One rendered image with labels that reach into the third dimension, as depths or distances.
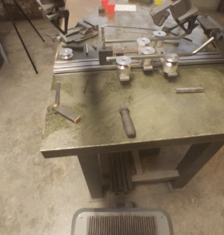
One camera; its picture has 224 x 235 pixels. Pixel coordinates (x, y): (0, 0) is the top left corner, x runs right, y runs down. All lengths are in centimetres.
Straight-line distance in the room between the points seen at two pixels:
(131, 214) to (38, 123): 116
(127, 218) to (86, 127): 65
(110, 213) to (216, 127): 70
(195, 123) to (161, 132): 11
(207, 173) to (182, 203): 32
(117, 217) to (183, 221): 50
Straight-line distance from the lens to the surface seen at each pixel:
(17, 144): 170
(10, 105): 206
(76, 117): 52
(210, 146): 91
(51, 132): 53
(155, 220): 107
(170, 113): 57
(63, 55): 75
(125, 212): 105
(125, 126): 48
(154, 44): 78
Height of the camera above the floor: 129
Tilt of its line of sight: 51 degrees down
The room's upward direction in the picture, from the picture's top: straight up
